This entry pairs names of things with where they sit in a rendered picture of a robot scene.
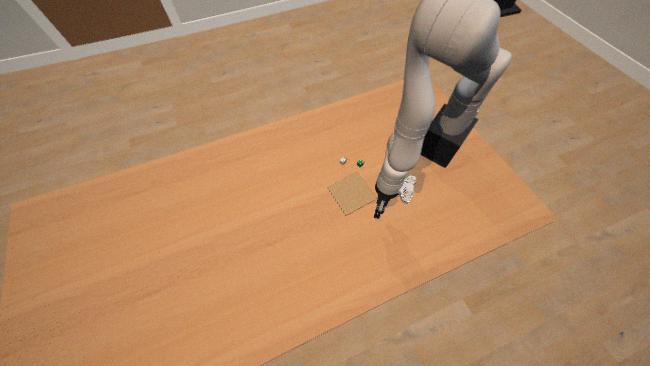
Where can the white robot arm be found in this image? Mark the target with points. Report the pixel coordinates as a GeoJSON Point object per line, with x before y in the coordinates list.
{"type": "Point", "coordinates": [457, 33]}

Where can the tan square mat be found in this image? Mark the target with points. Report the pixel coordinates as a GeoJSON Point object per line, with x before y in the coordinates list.
{"type": "Point", "coordinates": [351, 193]}

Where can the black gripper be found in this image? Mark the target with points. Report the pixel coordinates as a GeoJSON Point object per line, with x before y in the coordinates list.
{"type": "Point", "coordinates": [384, 199]}

